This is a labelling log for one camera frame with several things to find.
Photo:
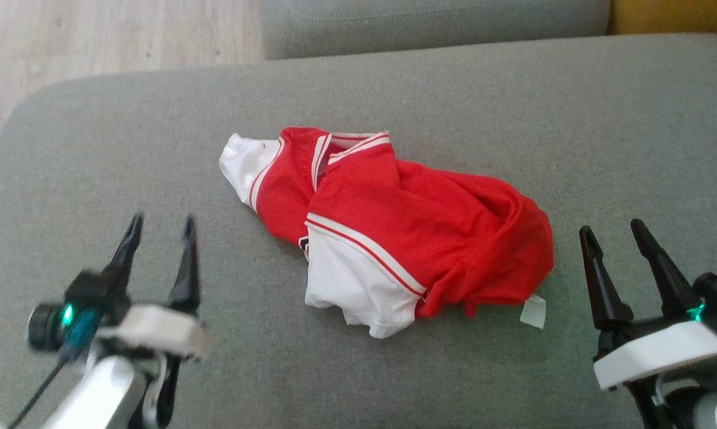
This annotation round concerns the red and white basketball jersey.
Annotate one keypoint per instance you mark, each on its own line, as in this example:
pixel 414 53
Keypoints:
pixel 430 220

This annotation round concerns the grey sofa backrest cushion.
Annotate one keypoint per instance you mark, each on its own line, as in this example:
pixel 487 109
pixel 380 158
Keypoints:
pixel 430 27

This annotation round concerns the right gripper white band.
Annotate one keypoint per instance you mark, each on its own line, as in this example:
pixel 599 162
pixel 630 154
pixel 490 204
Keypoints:
pixel 662 351

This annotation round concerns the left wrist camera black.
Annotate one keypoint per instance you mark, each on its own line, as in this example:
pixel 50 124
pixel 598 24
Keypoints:
pixel 90 295

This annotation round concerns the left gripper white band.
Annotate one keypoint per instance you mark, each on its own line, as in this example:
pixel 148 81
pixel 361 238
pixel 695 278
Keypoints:
pixel 156 330

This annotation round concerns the yellow cushion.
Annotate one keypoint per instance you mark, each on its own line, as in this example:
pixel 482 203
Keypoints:
pixel 674 15

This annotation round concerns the grey fabric sofa seat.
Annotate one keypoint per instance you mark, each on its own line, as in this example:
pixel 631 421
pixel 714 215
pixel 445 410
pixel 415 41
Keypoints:
pixel 126 149

